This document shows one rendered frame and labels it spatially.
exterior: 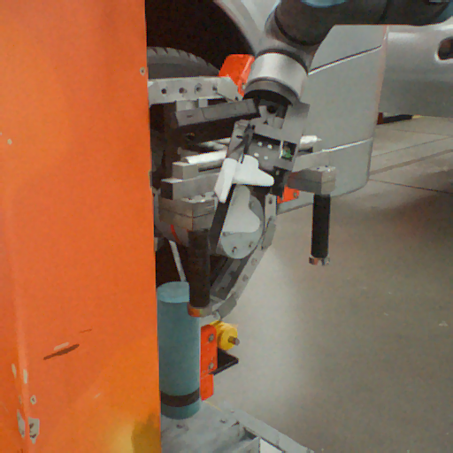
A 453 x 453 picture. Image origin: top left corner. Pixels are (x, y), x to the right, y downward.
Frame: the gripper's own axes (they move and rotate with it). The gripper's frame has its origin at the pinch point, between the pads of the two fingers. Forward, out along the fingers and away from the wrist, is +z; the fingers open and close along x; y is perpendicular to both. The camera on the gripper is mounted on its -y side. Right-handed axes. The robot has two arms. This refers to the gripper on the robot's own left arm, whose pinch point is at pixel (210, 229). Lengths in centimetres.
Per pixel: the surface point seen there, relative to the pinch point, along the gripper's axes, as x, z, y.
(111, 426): 4.4, 23.3, -3.7
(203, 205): 22.9, -13.5, -3.8
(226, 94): 39, -47, -8
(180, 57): 37, -51, -20
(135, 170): -11.1, 0.9, -8.2
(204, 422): 103, 9, 8
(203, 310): 33.8, -0.2, 0.9
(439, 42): 179, -217, 70
